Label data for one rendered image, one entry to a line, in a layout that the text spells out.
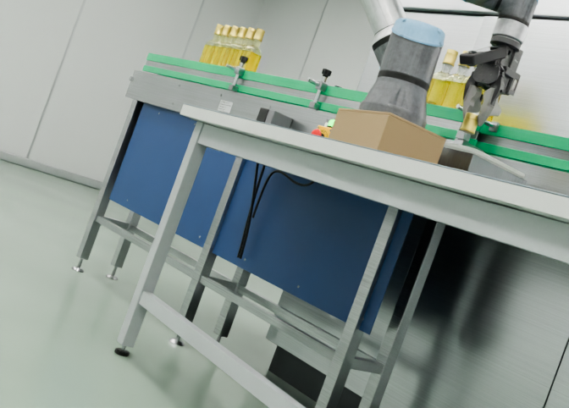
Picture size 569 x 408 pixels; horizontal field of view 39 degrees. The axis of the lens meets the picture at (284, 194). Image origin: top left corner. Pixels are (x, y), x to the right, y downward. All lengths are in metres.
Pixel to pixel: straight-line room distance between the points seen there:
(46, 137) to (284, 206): 5.58
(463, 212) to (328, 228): 0.91
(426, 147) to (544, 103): 0.66
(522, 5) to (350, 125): 0.51
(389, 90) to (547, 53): 0.76
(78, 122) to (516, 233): 6.85
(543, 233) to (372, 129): 0.48
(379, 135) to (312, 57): 6.30
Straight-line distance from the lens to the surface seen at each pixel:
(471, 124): 1.93
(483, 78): 1.96
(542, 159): 2.08
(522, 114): 2.36
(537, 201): 1.34
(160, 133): 3.22
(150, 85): 3.37
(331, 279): 2.29
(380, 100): 1.73
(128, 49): 8.15
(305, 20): 8.27
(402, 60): 1.76
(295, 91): 2.64
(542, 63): 2.39
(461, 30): 2.66
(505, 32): 1.97
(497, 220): 1.44
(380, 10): 1.94
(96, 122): 8.09
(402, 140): 1.70
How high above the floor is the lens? 0.60
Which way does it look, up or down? level
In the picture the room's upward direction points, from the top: 20 degrees clockwise
